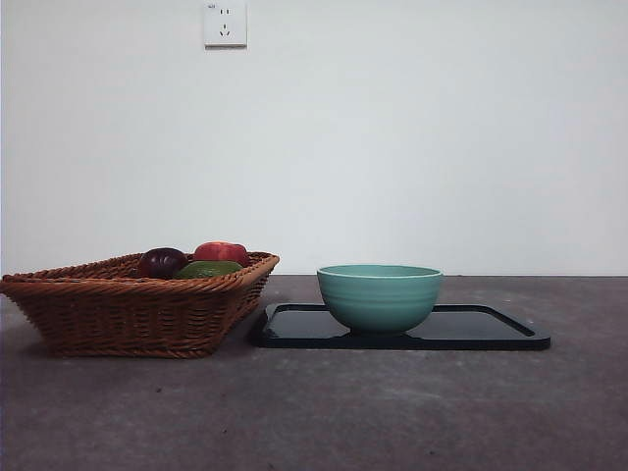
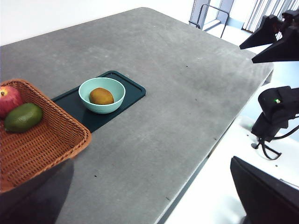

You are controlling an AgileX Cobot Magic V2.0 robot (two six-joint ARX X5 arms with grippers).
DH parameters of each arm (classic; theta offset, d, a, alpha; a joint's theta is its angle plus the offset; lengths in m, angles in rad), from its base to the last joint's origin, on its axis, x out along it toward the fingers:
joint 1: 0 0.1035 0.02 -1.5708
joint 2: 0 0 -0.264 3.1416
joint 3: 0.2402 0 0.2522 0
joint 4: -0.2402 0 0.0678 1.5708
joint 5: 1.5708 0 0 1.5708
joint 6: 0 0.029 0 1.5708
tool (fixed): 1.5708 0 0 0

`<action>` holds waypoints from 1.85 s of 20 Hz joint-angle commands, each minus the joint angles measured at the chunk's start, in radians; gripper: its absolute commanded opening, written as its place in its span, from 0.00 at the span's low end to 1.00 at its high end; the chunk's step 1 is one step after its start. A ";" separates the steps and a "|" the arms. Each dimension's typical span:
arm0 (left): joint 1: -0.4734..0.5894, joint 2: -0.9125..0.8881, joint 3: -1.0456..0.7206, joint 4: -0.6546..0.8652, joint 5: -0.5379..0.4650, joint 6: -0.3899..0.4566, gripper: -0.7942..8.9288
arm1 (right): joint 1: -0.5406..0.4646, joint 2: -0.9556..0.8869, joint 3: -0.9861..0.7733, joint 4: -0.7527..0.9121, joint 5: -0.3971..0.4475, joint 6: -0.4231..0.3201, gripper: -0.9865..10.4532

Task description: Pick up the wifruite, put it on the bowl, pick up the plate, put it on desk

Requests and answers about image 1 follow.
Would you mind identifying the teal ribbed bowl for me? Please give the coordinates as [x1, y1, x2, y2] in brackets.
[316, 264, 445, 338]

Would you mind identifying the green avocado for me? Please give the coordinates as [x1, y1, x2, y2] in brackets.
[171, 259, 245, 281]

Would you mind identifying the dark purple plum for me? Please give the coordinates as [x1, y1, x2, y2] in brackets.
[138, 246, 189, 280]

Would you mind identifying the black rectangular tray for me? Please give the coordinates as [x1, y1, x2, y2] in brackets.
[252, 302, 551, 351]

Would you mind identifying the brown wicker basket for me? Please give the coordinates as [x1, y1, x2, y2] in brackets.
[0, 250, 281, 358]

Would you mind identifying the white wall socket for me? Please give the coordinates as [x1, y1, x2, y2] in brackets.
[204, 0, 248, 49]

